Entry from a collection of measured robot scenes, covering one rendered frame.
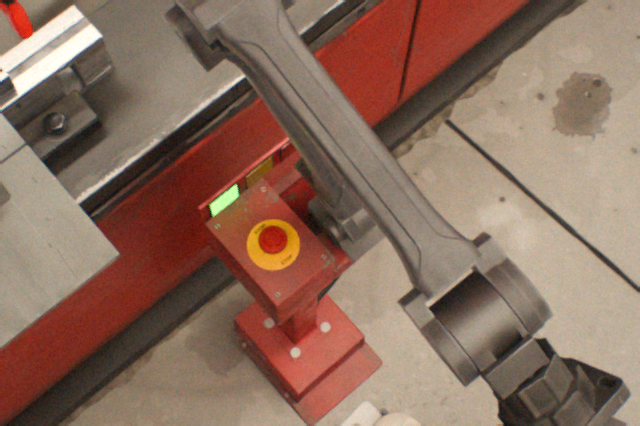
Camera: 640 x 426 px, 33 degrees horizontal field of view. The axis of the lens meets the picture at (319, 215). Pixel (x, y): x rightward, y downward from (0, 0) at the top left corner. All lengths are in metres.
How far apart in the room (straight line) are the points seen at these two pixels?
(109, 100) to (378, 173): 0.61
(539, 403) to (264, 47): 0.39
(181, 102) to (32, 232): 0.29
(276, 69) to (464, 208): 1.44
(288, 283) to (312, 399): 0.77
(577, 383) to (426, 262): 0.18
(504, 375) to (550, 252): 1.39
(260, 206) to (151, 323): 0.77
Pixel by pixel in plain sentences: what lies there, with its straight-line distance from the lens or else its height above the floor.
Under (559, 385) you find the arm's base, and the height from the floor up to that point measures 1.24.
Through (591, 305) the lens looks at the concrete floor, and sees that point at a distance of 2.34.
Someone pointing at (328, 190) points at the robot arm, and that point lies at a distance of 1.23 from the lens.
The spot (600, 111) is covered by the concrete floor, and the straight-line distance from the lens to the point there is 2.49.
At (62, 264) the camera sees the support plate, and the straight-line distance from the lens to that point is 1.27.
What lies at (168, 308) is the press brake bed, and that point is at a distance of 2.23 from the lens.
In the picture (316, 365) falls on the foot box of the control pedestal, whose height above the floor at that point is 0.12.
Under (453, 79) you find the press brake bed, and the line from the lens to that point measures 2.40.
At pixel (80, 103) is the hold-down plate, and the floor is 0.90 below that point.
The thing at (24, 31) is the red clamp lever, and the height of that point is 1.17.
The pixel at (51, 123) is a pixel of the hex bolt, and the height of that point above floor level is 0.92.
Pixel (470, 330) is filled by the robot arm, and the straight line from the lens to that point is 0.96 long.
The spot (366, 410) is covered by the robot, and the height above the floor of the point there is 1.04.
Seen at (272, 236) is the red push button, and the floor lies 0.81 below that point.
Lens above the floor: 2.19
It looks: 71 degrees down
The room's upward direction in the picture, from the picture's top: 2 degrees clockwise
